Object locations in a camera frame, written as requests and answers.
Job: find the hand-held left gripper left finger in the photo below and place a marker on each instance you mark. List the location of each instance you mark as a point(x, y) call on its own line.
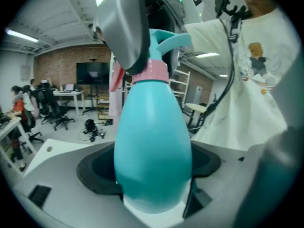
point(59, 186)

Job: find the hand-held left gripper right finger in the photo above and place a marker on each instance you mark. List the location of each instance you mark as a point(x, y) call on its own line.
point(225, 174)

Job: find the white shelf with toys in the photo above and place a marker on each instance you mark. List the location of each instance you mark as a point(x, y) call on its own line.
point(180, 84)

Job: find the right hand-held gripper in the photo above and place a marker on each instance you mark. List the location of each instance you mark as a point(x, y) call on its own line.
point(192, 13)

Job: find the person's cream printed t-shirt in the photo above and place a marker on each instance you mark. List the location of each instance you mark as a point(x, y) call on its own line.
point(249, 103)

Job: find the gray electrical panel box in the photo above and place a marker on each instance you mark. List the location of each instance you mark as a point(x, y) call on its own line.
point(25, 72)

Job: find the black round bag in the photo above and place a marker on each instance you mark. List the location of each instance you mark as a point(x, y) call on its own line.
point(89, 124)

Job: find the black monitor stand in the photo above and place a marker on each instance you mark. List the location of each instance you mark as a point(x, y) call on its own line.
point(91, 98)

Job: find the black office chair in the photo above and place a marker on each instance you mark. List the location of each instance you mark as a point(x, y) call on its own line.
point(40, 103)
point(59, 113)

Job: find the open silver laptop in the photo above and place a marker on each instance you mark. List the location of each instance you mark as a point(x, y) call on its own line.
point(69, 88)

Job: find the white office desk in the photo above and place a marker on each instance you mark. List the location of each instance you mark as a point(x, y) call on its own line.
point(9, 127)
point(71, 95)

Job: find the pink teal spray bottle cap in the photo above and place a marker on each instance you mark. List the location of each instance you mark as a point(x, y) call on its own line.
point(152, 72)

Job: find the wooden frame crate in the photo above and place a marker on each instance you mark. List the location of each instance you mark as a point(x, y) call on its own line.
point(102, 108)

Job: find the large black display screen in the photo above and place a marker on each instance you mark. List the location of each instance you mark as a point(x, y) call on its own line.
point(92, 73)

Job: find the teal plastic bottle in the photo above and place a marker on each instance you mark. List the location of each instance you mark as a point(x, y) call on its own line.
point(152, 139)

